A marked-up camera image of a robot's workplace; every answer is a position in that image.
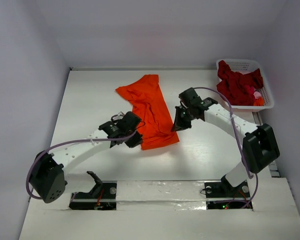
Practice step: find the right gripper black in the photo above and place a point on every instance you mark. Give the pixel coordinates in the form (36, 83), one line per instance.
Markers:
(181, 116)

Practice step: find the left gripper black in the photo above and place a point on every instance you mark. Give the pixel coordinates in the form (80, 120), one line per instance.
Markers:
(136, 141)

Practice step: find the orange t shirt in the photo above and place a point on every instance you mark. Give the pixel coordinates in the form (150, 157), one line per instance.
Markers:
(148, 103)

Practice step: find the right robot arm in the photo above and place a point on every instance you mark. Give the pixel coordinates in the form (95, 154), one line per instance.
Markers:
(257, 144)

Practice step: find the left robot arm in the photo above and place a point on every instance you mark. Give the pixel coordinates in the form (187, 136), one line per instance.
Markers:
(50, 175)

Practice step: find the dark red t shirt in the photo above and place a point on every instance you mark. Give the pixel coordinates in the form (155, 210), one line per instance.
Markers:
(232, 84)

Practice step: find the small orange garment in basket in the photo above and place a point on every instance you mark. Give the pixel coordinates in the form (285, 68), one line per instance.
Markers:
(259, 102)

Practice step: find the pink garment in basket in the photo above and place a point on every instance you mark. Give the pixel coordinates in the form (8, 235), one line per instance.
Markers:
(252, 92)

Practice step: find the white plastic basket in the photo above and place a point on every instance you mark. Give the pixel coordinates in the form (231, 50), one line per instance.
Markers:
(246, 66)

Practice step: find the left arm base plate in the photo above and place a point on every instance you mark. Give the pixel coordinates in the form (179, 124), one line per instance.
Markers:
(105, 200)

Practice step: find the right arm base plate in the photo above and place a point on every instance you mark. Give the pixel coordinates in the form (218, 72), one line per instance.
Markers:
(218, 198)

